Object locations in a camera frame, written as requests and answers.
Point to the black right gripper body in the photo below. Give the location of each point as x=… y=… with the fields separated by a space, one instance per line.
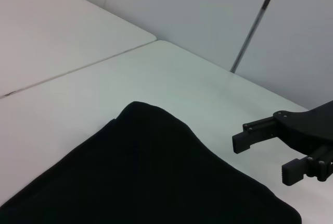
x=307 y=130

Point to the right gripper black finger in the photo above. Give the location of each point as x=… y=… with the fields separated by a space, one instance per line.
x=292 y=173
x=242 y=142

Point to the black printed t-shirt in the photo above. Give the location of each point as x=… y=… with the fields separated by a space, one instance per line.
x=143 y=169

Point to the thin metal pole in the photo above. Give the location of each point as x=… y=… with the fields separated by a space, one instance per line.
x=256 y=23

